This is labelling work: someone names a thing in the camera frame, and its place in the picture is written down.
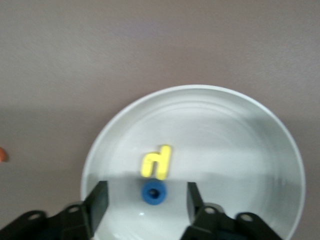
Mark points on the beige brown plate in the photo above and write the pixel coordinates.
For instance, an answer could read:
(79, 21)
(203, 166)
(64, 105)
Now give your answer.
(212, 140)

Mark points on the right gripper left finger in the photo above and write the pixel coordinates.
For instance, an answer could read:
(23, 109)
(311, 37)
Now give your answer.
(97, 207)

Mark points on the brown paper table cover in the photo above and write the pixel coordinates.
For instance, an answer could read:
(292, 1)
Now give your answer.
(75, 50)

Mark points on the blue foam letter o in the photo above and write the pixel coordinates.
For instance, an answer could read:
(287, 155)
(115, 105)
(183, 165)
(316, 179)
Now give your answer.
(146, 195)

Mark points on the yellow foam letter h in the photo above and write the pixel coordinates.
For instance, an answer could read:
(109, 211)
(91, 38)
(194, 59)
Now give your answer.
(162, 162)

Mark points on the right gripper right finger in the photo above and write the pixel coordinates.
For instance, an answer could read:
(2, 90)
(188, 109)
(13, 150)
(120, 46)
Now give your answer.
(197, 210)

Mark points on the orange foam letter f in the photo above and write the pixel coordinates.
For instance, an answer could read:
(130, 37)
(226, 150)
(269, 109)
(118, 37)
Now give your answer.
(2, 155)

